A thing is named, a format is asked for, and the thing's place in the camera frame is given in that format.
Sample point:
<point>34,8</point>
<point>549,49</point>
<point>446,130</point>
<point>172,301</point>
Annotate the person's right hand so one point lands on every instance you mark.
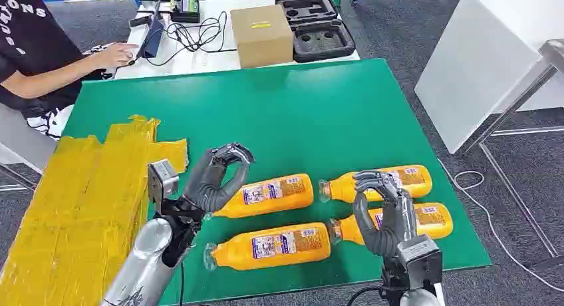
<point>116,55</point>

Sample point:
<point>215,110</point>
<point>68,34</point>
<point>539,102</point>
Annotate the orange drink bottle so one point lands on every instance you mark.
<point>414,180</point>
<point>282,194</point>
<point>436,220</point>
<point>273,246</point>

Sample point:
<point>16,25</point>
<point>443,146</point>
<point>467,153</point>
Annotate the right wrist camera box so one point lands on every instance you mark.
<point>418,260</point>

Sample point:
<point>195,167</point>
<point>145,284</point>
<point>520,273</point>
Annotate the black foam case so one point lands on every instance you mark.
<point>324,46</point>

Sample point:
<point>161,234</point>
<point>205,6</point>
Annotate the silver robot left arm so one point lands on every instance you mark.
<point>145,260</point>

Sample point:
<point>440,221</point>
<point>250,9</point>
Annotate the large white panel table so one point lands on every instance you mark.
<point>484,53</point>

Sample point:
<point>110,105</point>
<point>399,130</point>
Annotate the yellow sheet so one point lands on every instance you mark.
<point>79,216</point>

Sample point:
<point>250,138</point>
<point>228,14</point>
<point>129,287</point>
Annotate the person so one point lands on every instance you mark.
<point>35,35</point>

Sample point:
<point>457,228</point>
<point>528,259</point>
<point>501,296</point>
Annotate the grey seat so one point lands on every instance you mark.
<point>22,141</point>

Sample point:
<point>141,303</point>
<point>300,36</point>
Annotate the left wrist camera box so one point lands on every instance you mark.
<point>164,180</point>

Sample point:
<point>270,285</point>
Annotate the cardboard box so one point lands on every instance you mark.
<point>264,44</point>

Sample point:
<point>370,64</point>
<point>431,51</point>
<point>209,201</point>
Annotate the green mat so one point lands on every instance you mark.
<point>286,119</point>

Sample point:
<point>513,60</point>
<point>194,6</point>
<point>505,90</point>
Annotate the steel bench frame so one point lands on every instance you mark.
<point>553,53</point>

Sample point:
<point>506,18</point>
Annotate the black device with green screen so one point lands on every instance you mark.
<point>185,15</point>

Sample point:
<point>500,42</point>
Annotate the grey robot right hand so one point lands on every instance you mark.
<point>396,220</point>

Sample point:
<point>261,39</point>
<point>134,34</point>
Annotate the tablet in blue cover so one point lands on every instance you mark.
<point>152,39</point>

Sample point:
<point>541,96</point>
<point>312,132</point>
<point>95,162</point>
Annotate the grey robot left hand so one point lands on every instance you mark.
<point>207,185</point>

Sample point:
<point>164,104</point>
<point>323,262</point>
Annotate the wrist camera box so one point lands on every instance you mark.
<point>164,180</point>
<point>418,260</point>

